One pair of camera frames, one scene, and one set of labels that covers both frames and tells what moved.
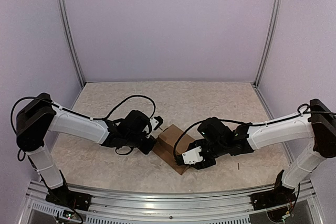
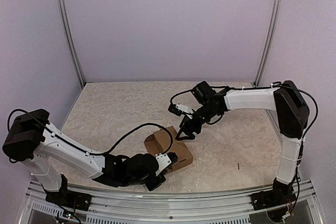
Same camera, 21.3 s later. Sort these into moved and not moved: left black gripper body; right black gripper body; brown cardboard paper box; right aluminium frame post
Moved: right black gripper body; left black gripper body; brown cardboard paper box
Not moved: right aluminium frame post
